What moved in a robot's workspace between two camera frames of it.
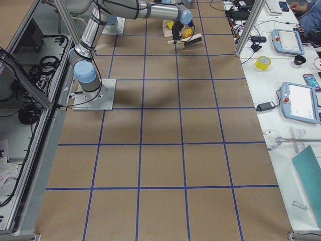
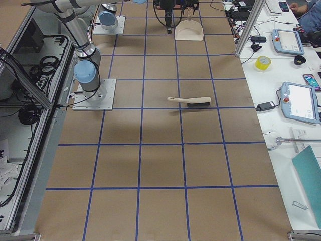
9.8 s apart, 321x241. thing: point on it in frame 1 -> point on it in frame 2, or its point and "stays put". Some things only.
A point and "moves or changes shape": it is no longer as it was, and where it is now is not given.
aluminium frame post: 250,27 stays put
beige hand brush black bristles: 193,39 -> 201,102
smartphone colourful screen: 311,82 stays put
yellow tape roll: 263,63 stays put
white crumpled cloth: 8,169 stays put
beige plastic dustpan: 168,32 moves or changes shape
